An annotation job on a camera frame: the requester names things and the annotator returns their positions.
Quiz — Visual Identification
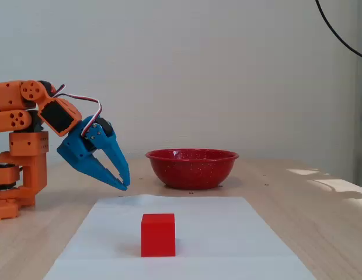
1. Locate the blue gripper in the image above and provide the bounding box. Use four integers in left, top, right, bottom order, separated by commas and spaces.
56, 115, 131, 191

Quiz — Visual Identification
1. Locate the red cube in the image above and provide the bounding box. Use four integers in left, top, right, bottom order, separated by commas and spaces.
141, 213, 176, 258

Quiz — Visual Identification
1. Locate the red speckled enamel bowl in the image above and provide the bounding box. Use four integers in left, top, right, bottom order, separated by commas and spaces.
145, 148, 240, 191

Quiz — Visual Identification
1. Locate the white paper sheet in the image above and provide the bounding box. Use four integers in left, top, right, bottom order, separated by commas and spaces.
43, 194, 316, 280

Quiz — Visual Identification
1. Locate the white red black servo cable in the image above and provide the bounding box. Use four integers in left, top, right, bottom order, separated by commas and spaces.
51, 84, 103, 138

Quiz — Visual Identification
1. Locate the black hanging cable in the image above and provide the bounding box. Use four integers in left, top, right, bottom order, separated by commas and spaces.
315, 0, 362, 61

